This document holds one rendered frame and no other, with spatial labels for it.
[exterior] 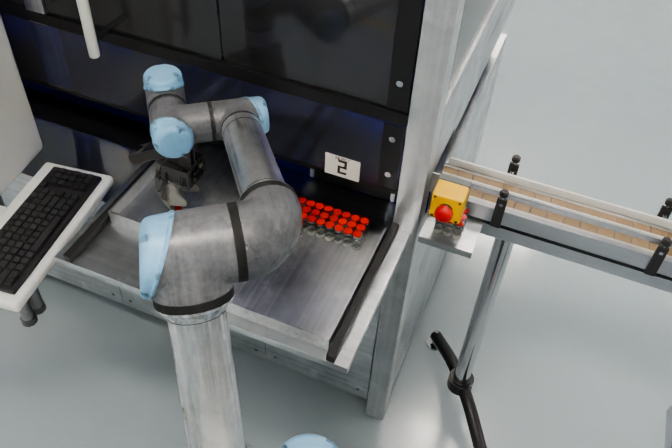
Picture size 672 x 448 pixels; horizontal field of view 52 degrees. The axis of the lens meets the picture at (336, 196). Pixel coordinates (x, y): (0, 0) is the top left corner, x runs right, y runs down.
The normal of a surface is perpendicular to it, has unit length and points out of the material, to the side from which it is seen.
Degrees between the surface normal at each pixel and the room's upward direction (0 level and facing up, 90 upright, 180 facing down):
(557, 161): 0
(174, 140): 89
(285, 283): 0
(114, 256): 0
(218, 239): 35
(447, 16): 90
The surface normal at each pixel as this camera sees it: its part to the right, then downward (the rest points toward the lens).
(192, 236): 0.15, -0.36
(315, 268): 0.04, -0.72
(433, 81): -0.38, 0.63
